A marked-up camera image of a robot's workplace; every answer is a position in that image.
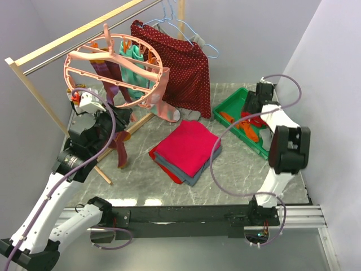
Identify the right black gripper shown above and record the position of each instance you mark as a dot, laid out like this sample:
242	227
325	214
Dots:
250	98

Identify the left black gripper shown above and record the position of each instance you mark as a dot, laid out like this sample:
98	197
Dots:
122	118

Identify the purple orange striped sock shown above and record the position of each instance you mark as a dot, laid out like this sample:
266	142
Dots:
123	135

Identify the pink round clip hanger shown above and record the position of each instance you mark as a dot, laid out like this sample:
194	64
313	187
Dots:
99	59

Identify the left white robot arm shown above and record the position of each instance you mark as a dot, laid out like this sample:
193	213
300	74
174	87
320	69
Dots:
38	243

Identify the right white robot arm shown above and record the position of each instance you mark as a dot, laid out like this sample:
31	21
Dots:
288	153

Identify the red sock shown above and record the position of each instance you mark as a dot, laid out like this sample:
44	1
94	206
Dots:
255	121

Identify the green plastic tray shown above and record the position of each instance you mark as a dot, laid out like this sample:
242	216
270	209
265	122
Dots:
231	109

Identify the orange sock in tray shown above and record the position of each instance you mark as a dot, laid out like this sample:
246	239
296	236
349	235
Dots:
244	125

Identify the grey sock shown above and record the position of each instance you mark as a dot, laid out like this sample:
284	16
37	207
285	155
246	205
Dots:
266	136

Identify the red folded towel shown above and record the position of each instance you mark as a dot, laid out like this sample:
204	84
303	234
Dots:
174	178

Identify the white blue hanging sock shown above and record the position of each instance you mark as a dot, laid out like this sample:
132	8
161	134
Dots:
160	107

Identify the teal hanging sock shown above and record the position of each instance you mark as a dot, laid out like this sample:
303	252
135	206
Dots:
135	52

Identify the dark red dotted cloth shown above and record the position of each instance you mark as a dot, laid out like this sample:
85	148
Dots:
189	80

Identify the grey cloth under dress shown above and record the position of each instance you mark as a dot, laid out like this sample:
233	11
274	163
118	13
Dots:
190	114

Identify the grey folded towel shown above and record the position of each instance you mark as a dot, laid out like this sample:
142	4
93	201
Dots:
190	181

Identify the black base beam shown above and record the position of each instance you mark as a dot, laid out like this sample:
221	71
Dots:
190	221

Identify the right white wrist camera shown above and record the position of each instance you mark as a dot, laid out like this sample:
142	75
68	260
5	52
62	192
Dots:
264	81

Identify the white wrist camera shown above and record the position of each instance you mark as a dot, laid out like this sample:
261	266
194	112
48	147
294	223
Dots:
84	102
264	81

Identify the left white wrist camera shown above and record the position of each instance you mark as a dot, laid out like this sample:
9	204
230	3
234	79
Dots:
84	102

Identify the blue wire hanger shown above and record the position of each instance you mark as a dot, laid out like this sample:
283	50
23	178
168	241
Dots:
176	20

